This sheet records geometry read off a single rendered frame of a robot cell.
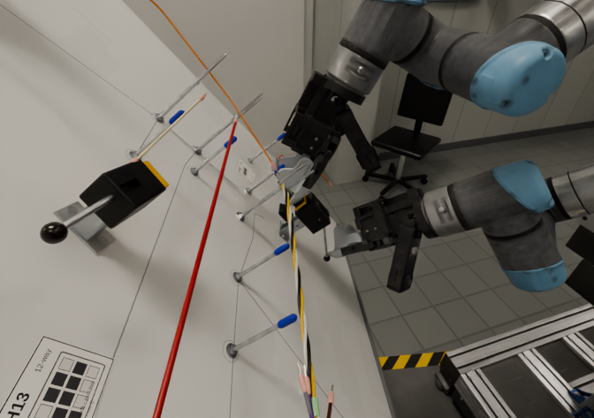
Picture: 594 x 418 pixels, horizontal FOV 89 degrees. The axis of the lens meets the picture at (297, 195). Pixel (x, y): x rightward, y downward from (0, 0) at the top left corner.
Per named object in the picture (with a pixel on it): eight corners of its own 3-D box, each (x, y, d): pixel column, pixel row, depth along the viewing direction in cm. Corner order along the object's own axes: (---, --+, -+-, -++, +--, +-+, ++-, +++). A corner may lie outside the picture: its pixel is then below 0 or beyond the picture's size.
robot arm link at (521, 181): (565, 224, 38) (538, 166, 37) (471, 245, 45) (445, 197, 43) (550, 196, 45) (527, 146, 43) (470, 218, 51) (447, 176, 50)
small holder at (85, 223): (-26, 249, 19) (34, 186, 17) (85, 197, 28) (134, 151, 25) (32, 300, 20) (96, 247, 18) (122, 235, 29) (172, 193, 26)
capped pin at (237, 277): (231, 271, 39) (283, 238, 36) (239, 272, 40) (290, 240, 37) (233, 283, 38) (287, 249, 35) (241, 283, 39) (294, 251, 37)
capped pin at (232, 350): (224, 353, 31) (291, 317, 28) (227, 340, 32) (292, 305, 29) (234, 361, 31) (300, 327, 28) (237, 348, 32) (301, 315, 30)
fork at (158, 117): (155, 111, 45) (223, 46, 41) (164, 120, 46) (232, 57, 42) (150, 116, 44) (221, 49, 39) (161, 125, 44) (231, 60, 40)
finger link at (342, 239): (323, 231, 63) (361, 218, 58) (331, 260, 61) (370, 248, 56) (314, 232, 61) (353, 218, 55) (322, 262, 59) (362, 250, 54)
